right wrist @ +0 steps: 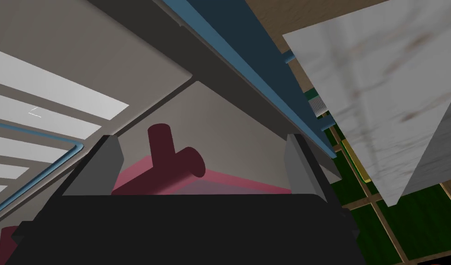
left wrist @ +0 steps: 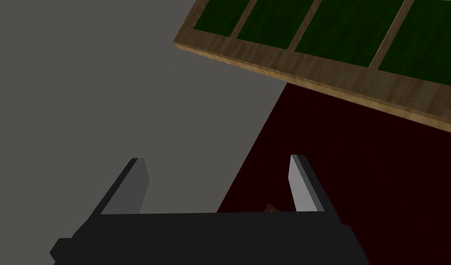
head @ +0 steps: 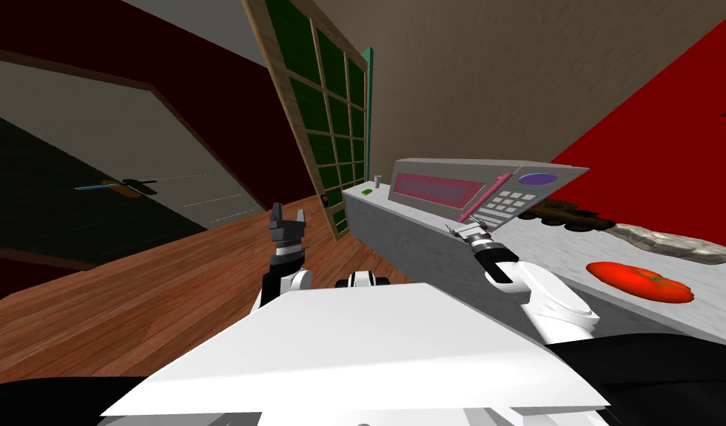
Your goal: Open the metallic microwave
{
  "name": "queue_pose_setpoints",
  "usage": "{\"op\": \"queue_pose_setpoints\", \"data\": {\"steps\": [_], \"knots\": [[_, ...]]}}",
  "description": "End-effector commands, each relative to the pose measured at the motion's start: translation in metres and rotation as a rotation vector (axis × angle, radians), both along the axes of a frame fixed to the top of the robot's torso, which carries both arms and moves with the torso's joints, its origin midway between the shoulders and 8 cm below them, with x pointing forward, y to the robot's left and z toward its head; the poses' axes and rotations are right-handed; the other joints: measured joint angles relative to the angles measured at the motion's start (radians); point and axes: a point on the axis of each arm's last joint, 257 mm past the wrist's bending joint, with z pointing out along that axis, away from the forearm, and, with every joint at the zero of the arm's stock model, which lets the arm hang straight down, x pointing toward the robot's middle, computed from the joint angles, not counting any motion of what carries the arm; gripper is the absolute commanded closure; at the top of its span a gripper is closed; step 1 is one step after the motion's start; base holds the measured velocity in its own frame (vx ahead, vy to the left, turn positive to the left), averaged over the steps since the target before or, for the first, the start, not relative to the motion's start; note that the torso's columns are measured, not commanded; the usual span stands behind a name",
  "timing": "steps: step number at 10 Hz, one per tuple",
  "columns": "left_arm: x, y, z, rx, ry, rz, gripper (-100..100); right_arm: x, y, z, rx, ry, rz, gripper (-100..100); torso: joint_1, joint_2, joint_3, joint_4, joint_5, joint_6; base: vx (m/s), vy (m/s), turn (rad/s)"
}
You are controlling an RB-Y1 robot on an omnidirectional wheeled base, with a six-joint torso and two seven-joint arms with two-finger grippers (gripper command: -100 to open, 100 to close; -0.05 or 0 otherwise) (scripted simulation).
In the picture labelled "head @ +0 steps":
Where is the microwave door with pink window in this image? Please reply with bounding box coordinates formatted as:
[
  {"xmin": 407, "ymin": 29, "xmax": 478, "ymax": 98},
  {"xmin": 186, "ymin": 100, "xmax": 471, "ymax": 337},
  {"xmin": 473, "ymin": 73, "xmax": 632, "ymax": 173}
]
[{"xmin": 389, "ymin": 162, "xmax": 514, "ymax": 223}]

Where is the dark brown toy train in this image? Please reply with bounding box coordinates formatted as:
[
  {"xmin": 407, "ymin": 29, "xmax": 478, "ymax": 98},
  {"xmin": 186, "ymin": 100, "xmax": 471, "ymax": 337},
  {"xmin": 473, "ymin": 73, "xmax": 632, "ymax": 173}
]
[{"xmin": 518, "ymin": 199, "xmax": 616, "ymax": 234}]

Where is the grey microwave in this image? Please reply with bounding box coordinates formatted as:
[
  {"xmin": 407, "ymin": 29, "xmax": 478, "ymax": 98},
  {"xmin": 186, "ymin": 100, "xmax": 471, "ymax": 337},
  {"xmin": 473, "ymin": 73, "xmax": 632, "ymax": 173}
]
[{"xmin": 388, "ymin": 158, "xmax": 591, "ymax": 235}]

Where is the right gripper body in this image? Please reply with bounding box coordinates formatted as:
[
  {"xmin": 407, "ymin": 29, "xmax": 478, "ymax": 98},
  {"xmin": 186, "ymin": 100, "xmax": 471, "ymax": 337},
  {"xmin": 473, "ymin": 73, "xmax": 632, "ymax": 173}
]
[{"xmin": 447, "ymin": 216, "xmax": 495, "ymax": 246}]

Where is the red tomato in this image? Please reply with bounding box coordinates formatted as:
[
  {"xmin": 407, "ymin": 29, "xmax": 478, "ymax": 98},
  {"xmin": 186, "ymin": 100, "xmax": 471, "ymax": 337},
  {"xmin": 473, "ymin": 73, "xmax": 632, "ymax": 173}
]
[{"xmin": 585, "ymin": 260, "xmax": 696, "ymax": 305}]

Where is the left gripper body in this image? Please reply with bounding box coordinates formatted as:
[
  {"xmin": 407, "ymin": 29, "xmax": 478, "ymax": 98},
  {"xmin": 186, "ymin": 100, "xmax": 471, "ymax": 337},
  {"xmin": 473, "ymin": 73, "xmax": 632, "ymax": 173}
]
[{"xmin": 268, "ymin": 218, "xmax": 308, "ymax": 251}]

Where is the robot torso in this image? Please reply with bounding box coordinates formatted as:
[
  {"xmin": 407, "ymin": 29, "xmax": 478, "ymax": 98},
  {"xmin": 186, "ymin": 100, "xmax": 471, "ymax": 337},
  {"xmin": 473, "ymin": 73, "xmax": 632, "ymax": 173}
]
[{"xmin": 98, "ymin": 268, "xmax": 612, "ymax": 426}]

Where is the grey-brown bread loaf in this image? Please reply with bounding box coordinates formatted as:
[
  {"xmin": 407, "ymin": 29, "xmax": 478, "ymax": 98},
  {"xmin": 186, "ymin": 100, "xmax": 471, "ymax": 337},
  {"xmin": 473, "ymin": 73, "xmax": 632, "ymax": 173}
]
[{"xmin": 610, "ymin": 222, "xmax": 726, "ymax": 266}]

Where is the teal door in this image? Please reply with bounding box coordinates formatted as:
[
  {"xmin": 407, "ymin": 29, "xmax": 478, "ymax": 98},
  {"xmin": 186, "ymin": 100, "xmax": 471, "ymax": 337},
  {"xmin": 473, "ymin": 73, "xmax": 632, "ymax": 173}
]
[{"xmin": 361, "ymin": 47, "xmax": 375, "ymax": 186}]

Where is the wooden window with green panes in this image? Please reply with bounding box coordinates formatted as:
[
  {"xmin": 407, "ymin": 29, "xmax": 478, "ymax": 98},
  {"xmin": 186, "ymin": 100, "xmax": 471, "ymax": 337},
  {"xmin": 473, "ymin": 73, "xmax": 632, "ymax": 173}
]
[{"xmin": 241, "ymin": 0, "xmax": 370, "ymax": 242}]

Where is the pink microwave handle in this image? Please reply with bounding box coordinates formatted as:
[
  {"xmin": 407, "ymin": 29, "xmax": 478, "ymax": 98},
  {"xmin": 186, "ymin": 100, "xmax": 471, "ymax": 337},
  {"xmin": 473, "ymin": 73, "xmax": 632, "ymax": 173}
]
[{"xmin": 459, "ymin": 172, "xmax": 514, "ymax": 224}]

